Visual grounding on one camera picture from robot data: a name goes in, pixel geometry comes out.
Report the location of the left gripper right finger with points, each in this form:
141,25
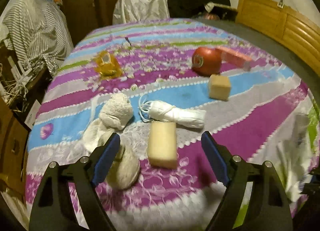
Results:
268,207

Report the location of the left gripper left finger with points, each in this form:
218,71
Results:
52,207

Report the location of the grey sock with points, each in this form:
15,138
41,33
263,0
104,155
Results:
124,170

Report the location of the wooden chest of drawers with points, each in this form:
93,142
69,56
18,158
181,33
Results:
13,144

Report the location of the white product box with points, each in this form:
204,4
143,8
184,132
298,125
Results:
31,117

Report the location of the cream rolled sock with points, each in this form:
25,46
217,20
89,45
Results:
114,116

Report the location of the beige sponge block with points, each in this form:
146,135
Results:
219,87
162,145

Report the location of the grey mattress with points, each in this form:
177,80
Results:
274,48

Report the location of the orange crinkled wrapper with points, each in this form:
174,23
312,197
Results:
107,66

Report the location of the pink rectangular box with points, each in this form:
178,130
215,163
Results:
235,58

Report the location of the red apple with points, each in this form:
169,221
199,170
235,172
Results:
206,61

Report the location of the striped floral bed sheet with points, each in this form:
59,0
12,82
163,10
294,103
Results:
271,115

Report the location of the grey striped draped cloth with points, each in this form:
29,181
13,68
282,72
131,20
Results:
39,35

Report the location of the wooden bed headboard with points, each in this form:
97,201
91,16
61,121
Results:
285,25

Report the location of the black clothing pile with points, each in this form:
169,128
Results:
197,0

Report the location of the silver crinkled chair cover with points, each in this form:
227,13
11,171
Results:
129,11

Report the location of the white router with cables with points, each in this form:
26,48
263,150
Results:
16,85

